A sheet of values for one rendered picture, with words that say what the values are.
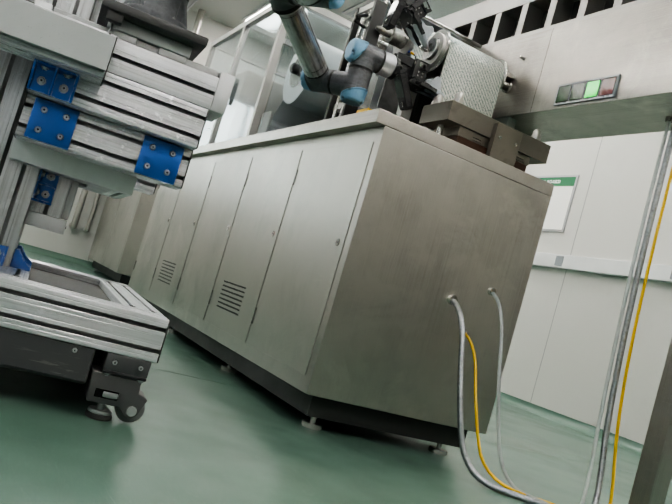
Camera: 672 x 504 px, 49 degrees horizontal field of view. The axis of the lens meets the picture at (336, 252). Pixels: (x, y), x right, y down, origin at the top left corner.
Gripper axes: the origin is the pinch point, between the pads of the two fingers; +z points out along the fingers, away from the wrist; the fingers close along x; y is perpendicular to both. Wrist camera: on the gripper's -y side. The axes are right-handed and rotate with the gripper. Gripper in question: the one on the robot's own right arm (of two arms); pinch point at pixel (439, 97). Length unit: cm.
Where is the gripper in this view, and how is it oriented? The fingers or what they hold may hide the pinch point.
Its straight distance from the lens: 248.9
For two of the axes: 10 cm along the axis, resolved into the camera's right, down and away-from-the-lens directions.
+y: 2.8, -9.6, 0.6
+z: 8.5, 2.8, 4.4
